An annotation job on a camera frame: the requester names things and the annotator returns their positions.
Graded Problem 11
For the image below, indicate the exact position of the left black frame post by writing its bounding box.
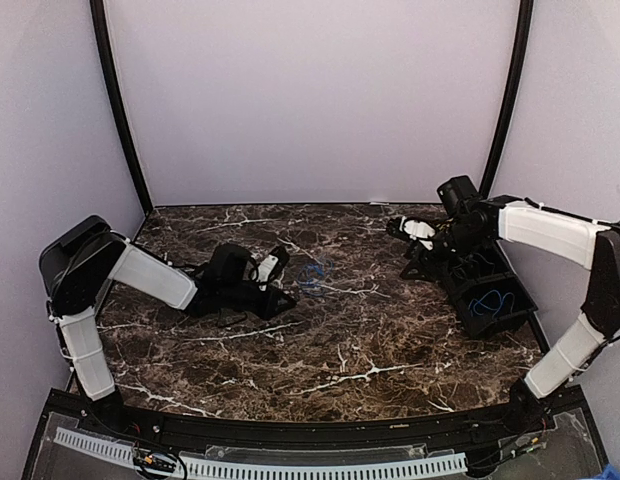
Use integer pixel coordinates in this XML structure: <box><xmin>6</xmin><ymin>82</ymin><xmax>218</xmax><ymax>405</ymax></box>
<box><xmin>89</xmin><ymin>0</ymin><xmax>154</xmax><ymax>216</ymax></box>

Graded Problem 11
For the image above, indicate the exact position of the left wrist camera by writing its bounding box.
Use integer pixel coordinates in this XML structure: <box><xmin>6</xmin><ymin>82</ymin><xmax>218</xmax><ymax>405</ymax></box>
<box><xmin>248</xmin><ymin>246</ymin><xmax>290</xmax><ymax>291</ymax></box>

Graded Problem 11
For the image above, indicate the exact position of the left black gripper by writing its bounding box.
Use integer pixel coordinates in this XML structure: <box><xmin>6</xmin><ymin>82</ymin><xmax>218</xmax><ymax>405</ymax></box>
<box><xmin>221</xmin><ymin>282</ymin><xmax>297</xmax><ymax>321</ymax></box>

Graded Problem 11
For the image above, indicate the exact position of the blue object at corner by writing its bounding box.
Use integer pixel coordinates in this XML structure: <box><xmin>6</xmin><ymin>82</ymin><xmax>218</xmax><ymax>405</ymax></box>
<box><xmin>600</xmin><ymin>464</ymin><xmax>620</xmax><ymax>480</ymax></box>

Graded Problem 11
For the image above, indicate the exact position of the right black frame post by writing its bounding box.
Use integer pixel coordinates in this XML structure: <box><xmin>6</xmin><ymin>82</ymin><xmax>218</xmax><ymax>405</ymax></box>
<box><xmin>479</xmin><ymin>0</ymin><xmax>534</xmax><ymax>198</ymax></box>

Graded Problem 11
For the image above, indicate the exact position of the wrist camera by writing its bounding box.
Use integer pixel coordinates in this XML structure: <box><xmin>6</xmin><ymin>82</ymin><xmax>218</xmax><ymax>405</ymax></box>
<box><xmin>386</xmin><ymin>216</ymin><xmax>441</xmax><ymax>250</ymax></box>
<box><xmin>248</xmin><ymin>246</ymin><xmax>290</xmax><ymax>291</ymax></box>

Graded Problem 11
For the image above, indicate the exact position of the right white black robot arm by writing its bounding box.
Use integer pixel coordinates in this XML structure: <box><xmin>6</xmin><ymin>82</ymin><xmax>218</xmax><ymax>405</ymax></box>
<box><xmin>386</xmin><ymin>176</ymin><xmax>620</xmax><ymax>434</ymax></box>

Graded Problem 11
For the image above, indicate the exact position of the white slotted cable duct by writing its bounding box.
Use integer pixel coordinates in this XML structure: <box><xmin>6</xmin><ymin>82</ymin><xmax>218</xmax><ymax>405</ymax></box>
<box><xmin>54</xmin><ymin>427</ymin><xmax>467</xmax><ymax>479</ymax></box>

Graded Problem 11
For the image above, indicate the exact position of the black front rail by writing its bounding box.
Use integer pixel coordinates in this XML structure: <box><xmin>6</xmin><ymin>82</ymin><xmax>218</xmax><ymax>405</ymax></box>
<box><xmin>49</xmin><ymin>389</ymin><xmax>586</xmax><ymax>456</ymax></box>

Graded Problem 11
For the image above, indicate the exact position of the black frame post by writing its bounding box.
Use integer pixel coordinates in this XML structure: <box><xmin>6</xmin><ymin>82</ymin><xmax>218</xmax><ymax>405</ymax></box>
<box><xmin>89</xmin><ymin>0</ymin><xmax>154</xmax><ymax>216</ymax></box>
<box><xmin>479</xmin><ymin>0</ymin><xmax>534</xmax><ymax>198</ymax></box>

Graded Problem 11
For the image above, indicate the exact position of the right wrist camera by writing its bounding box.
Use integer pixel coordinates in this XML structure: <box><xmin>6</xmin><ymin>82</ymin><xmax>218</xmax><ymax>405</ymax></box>
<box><xmin>386</xmin><ymin>216</ymin><xmax>441</xmax><ymax>250</ymax></box>

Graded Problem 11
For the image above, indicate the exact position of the black three-compartment bin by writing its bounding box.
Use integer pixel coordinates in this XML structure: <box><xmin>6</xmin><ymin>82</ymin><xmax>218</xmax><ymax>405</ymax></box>
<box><xmin>435</xmin><ymin>242</ymin><xmax>537</xmax><ymax>339</ymax></box>

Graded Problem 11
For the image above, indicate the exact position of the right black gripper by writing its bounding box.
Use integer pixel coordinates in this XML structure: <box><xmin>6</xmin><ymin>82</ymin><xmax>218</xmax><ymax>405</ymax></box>
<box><xmin>401</xmin><ymin>219</ymin><xmax>488</xmax><ymax>282</ymax></box>

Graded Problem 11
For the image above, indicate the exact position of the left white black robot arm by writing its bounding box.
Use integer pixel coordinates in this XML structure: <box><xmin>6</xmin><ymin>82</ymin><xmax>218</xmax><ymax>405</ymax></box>
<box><xmin>38</xmin><ymin>215</ymin><xmax>297</xmax><ymax>436</ymax></box>

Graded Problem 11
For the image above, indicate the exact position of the grey cable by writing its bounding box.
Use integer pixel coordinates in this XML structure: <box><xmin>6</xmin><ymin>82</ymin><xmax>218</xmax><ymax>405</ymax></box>
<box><xmin>452</xmin><ymin>252</ymin><xmax>499</xmax><ymax>279</ymax></box>

